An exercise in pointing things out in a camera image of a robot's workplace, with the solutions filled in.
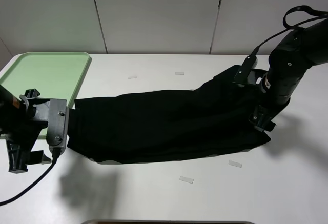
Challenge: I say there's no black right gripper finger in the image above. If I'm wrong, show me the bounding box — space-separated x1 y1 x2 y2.
249 105 276 132

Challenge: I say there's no black short sleeve shirt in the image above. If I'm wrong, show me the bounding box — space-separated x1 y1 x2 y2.
67 65 270 164

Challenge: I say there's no clear tape marker bottom right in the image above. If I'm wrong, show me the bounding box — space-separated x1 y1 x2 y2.
228 160 242 168

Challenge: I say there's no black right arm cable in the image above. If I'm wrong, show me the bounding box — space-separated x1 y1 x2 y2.
252 5 328 58

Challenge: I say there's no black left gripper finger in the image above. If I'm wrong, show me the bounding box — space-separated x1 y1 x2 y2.
19 89 40 100
6 140 51 174

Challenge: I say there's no clear tape marker bottom centre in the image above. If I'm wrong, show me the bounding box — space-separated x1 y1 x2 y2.
179 176 194 184

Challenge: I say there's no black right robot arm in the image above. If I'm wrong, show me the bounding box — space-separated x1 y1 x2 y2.
251 19 327 131

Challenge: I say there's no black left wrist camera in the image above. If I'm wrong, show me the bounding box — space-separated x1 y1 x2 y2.
46 99 69 155

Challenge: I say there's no light green plastic tray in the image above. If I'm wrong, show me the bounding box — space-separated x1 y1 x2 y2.
1 52 90 139

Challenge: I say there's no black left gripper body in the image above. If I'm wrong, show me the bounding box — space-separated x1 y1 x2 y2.
5 97 49 144

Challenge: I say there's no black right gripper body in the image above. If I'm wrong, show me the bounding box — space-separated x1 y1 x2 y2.
256 99 284 121

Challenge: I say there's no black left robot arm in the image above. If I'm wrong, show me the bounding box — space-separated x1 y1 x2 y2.
1 87 52 174

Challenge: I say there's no black left camera cable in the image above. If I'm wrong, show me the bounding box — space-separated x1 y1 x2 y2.
0 147 61 206

